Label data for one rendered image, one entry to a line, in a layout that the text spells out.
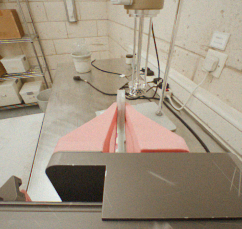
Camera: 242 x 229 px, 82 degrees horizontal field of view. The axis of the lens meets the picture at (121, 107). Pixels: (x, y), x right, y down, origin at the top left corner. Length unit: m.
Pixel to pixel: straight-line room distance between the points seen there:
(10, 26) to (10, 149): 1.75
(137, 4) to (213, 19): 0.35
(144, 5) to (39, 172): 0.53
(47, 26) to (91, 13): 0.66
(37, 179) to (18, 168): 0.08
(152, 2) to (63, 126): 0.51
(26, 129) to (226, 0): 0.85
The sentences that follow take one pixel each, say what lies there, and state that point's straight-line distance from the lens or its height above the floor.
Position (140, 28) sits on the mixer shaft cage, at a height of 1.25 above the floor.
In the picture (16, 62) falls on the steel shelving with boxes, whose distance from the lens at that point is 2.35.
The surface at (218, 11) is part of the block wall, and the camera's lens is 0.67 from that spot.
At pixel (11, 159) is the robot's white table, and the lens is 0.60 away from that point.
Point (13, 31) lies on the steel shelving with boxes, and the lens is 2.21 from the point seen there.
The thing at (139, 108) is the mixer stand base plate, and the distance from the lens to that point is 0.66.
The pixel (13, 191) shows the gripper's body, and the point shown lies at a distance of 0.24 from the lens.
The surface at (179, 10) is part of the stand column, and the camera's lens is 0.50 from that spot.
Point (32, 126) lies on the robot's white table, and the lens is 0.68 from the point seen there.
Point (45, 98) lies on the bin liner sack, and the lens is 2.07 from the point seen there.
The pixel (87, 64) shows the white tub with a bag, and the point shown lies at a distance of 1.07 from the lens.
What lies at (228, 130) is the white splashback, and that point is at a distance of 0.59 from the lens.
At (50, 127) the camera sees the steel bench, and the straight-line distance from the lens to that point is 0.64.
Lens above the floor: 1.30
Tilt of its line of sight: 36 degrees down
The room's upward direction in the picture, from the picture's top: straight up
